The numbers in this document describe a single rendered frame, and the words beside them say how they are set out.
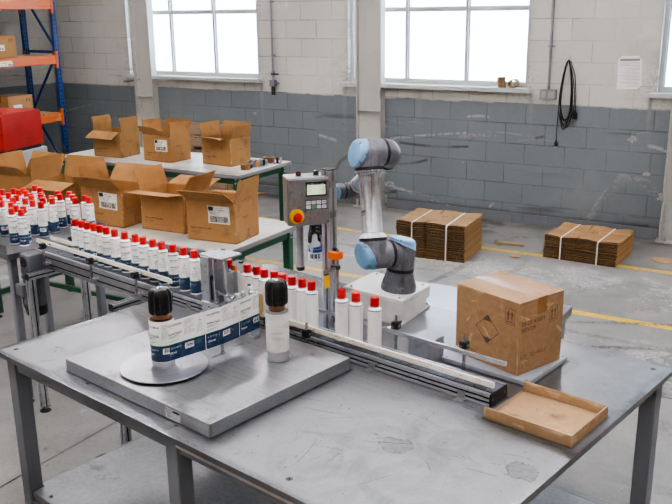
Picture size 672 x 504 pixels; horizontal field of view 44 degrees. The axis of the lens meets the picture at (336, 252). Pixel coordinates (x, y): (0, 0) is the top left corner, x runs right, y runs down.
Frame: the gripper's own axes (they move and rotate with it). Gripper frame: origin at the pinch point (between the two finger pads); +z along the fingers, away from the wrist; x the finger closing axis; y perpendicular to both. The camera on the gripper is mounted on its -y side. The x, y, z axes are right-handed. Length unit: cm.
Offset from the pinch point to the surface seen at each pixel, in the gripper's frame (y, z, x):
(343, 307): 55, -1, -68
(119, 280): -84, 15, -45
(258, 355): 33, 13, -94
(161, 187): -166, -1, 78
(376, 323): 70, 2, -70
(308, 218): 33, -31, -57
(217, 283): -4, -2, -69
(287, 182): 27, -45, -62
